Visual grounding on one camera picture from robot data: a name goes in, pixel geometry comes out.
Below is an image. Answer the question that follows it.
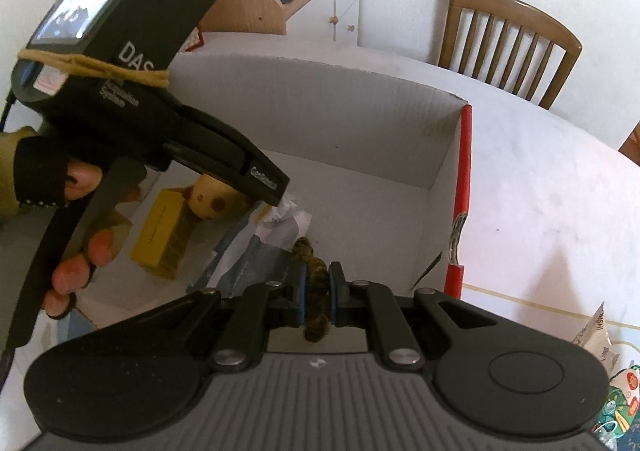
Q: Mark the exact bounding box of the brown beaded bracelet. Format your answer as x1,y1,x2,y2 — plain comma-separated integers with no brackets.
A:
292,235,331,345

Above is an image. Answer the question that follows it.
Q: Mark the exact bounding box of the left hand in fingerless glove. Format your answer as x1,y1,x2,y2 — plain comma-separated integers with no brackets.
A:
1,127,131,319

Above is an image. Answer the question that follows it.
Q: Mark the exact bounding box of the blue white printed packet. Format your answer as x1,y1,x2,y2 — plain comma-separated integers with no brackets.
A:
186,193,312,298

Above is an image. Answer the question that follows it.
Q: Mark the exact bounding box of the yellow spotted plush toy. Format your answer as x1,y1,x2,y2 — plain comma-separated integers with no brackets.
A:
183,174,254,220

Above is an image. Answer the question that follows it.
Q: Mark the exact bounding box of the yellow small box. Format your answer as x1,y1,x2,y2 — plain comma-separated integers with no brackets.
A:
130,189,198,280

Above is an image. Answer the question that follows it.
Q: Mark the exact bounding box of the red cardboard box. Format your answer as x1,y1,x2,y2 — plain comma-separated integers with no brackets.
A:
170,37,472,297

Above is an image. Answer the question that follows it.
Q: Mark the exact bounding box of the brown wooden chair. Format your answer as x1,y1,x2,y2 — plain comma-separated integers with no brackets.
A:
437,0,582,110

